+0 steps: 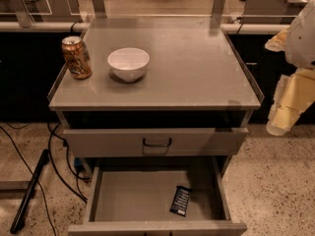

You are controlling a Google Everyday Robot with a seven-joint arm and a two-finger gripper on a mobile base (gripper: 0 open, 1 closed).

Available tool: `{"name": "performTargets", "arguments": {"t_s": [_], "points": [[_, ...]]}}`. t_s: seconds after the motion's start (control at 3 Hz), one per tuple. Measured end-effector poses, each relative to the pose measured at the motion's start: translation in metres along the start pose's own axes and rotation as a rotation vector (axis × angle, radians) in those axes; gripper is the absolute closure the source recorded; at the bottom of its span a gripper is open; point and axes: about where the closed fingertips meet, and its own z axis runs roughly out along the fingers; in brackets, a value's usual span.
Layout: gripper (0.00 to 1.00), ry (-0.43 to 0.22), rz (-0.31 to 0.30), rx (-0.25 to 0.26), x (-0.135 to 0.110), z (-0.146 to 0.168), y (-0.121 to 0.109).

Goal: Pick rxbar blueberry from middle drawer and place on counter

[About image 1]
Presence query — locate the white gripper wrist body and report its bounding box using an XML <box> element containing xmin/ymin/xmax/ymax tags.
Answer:
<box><xmin>277</xmin><ymin>68</ymin><xmax>315</xmax><ymax>116</ymax></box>

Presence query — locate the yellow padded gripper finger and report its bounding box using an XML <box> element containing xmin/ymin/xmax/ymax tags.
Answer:
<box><xmin>266</xmin><ymin>107</ymin><xmax>300</xmax><ymax>136</ymax></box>
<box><xmin>265</xmin><ymin>29</ymin><xmax>288</xmax><ymax>52</ymax></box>

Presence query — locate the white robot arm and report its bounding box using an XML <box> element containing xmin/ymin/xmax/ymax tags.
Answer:
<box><xmin>265</xmin><ymin>0</ymin><xmax>315</xmax><ymax>136</ymax></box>

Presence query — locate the closed top drawer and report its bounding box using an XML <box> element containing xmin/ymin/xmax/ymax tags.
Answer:
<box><xmin>64</xmin><ymin>128</ymin><xmax>248</xmax><ymax>157</ymax></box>

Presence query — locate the grey drawer cabinet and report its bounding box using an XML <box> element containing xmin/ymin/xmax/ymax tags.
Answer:
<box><xmin>46</xmin><ymin>16</ymin><xmax>266</xmax><ymax>236</ymax></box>

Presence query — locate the open middle drawer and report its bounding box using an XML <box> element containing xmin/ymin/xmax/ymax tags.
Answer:
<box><xmin>68</xmin><ymin>156</ymin><xmax>247</xmax><ymax>236</ymax></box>

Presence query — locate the white ceramic bowl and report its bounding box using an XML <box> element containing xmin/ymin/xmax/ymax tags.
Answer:
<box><xmin>107</xmin><ymin>47</ymin><xmax>150</xmax><ymax>83</ymax></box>

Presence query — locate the orange soda can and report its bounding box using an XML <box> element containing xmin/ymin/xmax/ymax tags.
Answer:
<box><xmin>62</xmin><ymin>35</ymin><xmax>92</xmax><ymax>80</ymax></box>

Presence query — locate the black bar on floor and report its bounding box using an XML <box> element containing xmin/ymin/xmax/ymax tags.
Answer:
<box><xmin>10</xmin><ymin>149</ymin><xmax>48</xmax><ymax>234</ymax></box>

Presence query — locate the white horizontal rail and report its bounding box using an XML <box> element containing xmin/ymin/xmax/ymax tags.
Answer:
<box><xmin>0</xmin><ymin>22</ymin><xmax>288</xmax><ymax>34</ymax></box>

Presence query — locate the black drawer handle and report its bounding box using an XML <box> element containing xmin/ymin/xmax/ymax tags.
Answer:
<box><xmin>142</xmin><ymin>138</ymin><xmax>172</xmax><ymax>148</ymax></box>

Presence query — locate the black cable near cabinet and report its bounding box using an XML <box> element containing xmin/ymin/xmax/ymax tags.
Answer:
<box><xmin>46</xmin><ymin>123</ymin><xmax>92</xmax><ymax>205</ymax></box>

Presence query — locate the black floor cable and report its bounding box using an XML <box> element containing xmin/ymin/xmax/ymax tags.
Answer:
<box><xmin>0</xmin><ymin>125</ymin><xmax>58</xmax><ymax>236</ymax></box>

